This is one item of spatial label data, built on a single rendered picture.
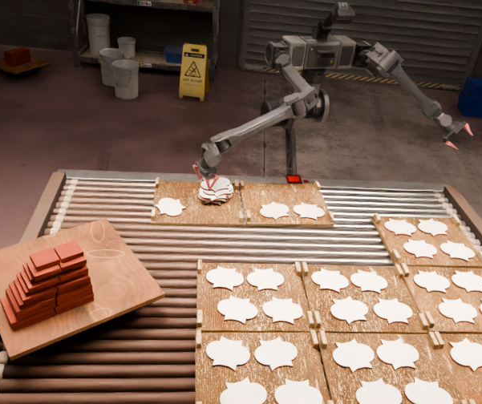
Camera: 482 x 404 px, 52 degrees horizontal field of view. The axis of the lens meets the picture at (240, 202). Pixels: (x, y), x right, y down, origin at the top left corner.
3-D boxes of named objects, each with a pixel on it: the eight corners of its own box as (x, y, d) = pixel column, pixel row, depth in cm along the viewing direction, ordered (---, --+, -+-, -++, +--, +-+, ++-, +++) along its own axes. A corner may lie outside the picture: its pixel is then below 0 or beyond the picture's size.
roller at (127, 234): (47, 234, 213) (46, 225, 210) (473, 244, 233) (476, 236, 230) (45, 241, 209) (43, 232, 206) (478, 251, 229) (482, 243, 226)
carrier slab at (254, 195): (238, 185, 251) (239, 182, 250) (316, 186, 257) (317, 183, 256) (246, 226, 222) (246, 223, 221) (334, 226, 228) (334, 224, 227)
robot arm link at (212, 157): (228, 147, 228) (220, 132, 222) (235, 159, 219) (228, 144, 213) (205, 159, 228) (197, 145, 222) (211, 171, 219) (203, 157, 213)
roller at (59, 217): (53, 220, 221) (52, 212, 219) (463, 232, 241) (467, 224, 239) (50, 227, 217) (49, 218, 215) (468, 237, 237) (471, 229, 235)
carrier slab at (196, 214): (155, 183, 246) (155, 180, 245) (237, 185, 251) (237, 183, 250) (150, 224, 217) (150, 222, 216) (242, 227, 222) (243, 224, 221)
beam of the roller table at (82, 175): (59, 179, 254) (58, 168, 251) (443, 192, 275) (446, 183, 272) (55, 187, 247) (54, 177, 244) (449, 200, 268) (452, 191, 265)
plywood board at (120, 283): (-29, 261, 174) (-31, 258, 173) (106, 221, 200) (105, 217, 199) (10, 361, 142) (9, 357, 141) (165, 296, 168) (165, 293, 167)
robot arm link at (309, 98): (325, 107, 221) (319, 87, 215) (297, 119, 222) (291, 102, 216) (293, 69, 256) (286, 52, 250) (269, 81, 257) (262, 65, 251)
